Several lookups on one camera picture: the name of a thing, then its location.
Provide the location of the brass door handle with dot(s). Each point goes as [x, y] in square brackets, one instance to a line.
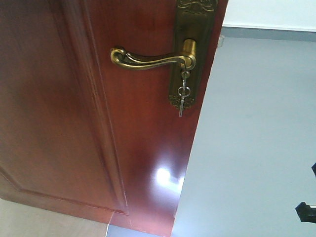
[186, 58]

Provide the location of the brown wooden door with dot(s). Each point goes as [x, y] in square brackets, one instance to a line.
[83, 136]

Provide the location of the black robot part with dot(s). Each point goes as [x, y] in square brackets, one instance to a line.
[306, 213]
[314, 169]

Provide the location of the plywood base board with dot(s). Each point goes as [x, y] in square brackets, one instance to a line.
[18, 220]

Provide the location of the black robot part upper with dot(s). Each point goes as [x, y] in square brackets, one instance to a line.
[314, 169]

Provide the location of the silver keys on ring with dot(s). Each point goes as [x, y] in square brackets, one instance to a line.
[183, 91]

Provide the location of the black robot part lower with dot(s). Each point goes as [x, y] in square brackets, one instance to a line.
[306, 213]

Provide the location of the brass handle backplate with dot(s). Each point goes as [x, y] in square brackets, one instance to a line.
[194, 20]

